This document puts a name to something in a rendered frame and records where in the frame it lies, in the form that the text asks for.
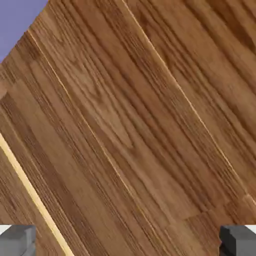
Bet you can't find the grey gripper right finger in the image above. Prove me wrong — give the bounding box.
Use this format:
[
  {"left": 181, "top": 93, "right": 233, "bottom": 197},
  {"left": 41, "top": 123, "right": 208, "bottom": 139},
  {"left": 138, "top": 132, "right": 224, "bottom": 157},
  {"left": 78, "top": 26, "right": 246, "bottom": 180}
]
[{"left": 218, "top": 224, "right": 256, "bottom": 256}]

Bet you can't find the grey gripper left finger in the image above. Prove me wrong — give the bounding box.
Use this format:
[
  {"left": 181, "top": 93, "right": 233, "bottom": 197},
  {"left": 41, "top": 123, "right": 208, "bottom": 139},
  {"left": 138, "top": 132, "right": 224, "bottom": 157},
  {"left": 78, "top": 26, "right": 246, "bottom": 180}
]
[{"left": 0, "top": 224, "right": 37, "bottom": 256}]

